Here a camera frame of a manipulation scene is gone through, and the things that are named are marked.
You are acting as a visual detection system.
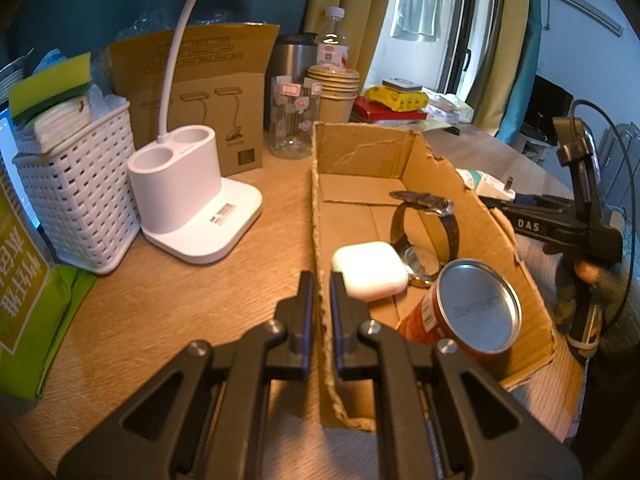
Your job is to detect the white flat device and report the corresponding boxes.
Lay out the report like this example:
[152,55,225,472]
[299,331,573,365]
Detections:
[382,77,423,93]

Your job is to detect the stack of brown paper cups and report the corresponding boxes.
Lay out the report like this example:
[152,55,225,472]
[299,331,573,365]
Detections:
[306,64,361,123]

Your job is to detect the blue plastic packet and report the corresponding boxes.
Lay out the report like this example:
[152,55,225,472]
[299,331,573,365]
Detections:
[32,49,71,78]

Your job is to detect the smartphone with lit screen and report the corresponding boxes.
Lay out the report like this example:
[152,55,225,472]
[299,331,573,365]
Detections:
[0,105,41,231]

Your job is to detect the green paper cup package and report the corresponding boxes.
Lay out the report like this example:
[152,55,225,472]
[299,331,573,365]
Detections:
[0,170,98,401]

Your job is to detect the clear plastic bag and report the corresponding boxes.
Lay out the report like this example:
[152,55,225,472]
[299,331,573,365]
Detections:
[115,7,241,43]

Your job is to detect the white earbuds case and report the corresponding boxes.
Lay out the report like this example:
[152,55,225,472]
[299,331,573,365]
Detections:
[331,242,407,303]

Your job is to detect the clear plastic water bottle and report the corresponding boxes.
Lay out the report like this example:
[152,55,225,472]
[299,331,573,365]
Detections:
[315,6,350,71]

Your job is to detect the floral glass jar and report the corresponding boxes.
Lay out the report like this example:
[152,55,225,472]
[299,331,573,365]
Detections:
[267,76,322,159]

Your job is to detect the brown lamp carton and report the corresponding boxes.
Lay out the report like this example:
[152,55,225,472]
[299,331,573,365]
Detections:
[107,22,282,178]

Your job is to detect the white desk lamp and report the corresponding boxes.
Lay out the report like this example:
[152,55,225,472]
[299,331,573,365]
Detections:
[127,0,264,264]

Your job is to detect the stainless steel thermos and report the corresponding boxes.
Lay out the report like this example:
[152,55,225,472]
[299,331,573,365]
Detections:
[272,34,320,126]

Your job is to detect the white woven plastic basket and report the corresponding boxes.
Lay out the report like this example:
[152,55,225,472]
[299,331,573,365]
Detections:
[12,97,141,275]

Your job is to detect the hanging shirt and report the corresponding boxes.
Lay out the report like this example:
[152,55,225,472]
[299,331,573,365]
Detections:
[392,0,458,43]

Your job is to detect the white television stand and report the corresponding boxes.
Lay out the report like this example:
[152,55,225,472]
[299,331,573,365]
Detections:
[517,127,561,161]

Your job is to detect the red metal can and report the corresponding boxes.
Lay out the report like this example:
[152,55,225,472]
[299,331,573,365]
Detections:
[396,258,523,361]

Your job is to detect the grey bed headboard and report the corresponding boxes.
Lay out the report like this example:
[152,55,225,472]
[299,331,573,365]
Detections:
[592,122,640,221]

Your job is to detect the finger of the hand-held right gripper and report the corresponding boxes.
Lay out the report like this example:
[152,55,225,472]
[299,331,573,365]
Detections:
[477,192,576,217]

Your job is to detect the teal curtain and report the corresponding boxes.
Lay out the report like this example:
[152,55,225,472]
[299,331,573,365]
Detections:
[495,0,543,146]
[0,0,311,86]

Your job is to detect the dark strap wristwatch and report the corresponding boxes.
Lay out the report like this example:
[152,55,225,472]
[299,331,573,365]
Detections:
[389,190,461,288]

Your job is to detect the black cable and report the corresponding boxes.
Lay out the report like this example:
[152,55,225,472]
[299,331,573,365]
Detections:
[570,99,638,341]

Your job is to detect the yellow green sponge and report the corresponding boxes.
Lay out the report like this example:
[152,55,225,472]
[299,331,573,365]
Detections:
[9,52,93,118]

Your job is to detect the white air conditioner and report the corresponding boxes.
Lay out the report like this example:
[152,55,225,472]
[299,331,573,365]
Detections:
[542,0,626,36]

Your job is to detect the black television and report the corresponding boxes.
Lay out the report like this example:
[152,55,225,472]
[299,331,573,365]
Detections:
[522,75,575,133]

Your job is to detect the black sliding door frame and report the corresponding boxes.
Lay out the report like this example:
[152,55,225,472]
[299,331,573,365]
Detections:
[440,0,506,106]

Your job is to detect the red book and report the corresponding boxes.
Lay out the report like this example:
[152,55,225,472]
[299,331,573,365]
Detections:
[350,96,428,123]

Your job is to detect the brown cardboard box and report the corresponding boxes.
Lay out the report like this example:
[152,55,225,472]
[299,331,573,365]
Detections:
[310,121,557,433]

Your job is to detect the person's right hand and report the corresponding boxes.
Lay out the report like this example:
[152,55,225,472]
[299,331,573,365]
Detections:
[552,257,640,358]

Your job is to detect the white cleaning pads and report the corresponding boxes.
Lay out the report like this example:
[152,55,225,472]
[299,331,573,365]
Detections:
[15,100,98,153]

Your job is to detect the white carton box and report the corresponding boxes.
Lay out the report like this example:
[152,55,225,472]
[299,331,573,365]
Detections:
[425,100,458,123]

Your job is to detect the clear plastic folder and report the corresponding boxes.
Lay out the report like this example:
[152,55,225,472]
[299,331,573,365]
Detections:
[360,117,441,133]

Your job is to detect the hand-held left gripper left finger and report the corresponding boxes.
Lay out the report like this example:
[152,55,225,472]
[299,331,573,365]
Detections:
[57,270,317,480]

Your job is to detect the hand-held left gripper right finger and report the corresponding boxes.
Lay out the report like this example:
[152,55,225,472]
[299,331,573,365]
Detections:
[330,270,583,480]

